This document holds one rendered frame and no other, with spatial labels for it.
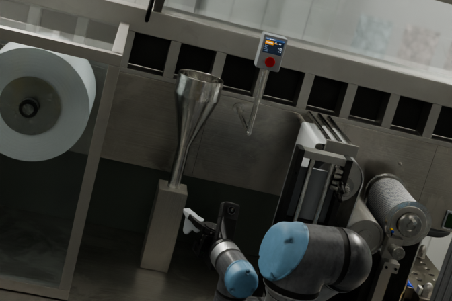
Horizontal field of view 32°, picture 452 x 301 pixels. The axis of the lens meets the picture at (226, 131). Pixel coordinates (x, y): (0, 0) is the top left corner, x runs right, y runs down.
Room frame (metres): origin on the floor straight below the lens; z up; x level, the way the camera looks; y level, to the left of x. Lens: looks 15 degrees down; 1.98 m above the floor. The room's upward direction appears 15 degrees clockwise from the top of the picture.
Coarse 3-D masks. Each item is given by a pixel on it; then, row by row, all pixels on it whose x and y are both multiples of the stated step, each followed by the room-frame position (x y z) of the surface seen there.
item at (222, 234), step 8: (224, 208) 1.86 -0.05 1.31; (232, 208) 1.86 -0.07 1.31; (224, 216) 1.85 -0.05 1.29; (232, 216) 1.86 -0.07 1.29; (224, 224) 1.84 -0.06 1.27; (232, 224) 1.85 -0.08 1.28; (216, 232) 1.84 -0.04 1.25; (224, 232) 1.83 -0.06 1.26; (232, 232) 1.84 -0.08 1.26; (216, 240) 1.82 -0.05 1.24; (232, 240) 1.84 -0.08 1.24
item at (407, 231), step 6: (402, 216) 2.30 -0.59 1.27; (408, 216) 2.29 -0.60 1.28; (414, 216) 2.30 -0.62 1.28; (402, 222) 2.29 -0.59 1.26; (408, 222) 2.30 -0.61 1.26; (420, 222) 2.30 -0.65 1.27; (402, 228) 2.29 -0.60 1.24; (408, 228) 2.30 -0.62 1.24; (414, 228) 2.30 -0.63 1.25; (420, 228) 2.30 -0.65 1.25; (402, 234) 2.29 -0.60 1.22; (408, 234) 2.30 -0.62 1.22; (414, 234) 2.30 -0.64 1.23
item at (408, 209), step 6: (402, 210) 2.31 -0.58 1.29; (408, 210) 2.31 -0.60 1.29; (414, 210) 2.31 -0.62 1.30; (420, 210) 2.32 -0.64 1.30; (396, 216) 2.31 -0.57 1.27; (420, 216) 2.32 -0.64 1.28; (390, 222) 2.31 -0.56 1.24; (396, 222) 2.31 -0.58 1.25; (426, 222) 2.32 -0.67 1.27; (396, 228) 2.31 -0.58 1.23; (396, 234) 2.31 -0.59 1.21; (420, 234) 2.32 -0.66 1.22; (408, 240) 2.32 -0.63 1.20
